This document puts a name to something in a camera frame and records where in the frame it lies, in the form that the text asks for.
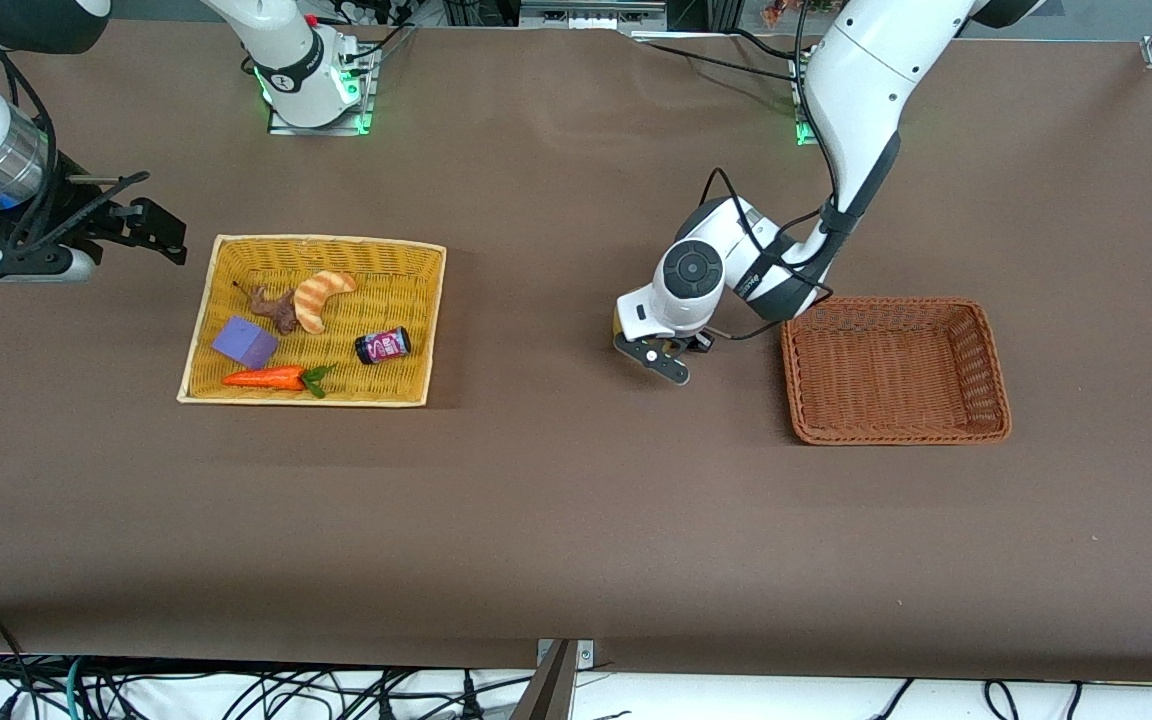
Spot grey metal device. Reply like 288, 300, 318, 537
519, 0, 669, 33

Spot brown wicker basket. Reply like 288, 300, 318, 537
779, 296, 1013, 447

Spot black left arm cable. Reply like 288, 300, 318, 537
700, 167, 837, 343

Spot silver table edge bracket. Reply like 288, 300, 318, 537
536, 638, 596, 669

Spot black cable on table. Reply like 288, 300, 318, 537
631, 36, 812, 87

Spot orange toy carrot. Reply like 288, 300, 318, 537
221, 364, 339, 400

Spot purple foam block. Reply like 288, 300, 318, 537
211, 315, 280, 371

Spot striped toy croissant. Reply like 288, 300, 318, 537
293, 270, 359, 336

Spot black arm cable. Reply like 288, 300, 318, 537
700, 167, 837, 343
0, 20, 153, 253

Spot dark metal bar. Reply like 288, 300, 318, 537
510, 640, 578, 720

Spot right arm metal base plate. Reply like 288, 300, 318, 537
267, 45, 377, 136

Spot white power strip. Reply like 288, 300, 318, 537
336, 0, 417, 27

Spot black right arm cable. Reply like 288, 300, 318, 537
0, 20, 153, 253

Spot small dark drink can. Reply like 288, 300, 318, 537
355, 327, 412, 366

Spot yellow wicker basket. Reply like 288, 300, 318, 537
176, 234, 448, 408

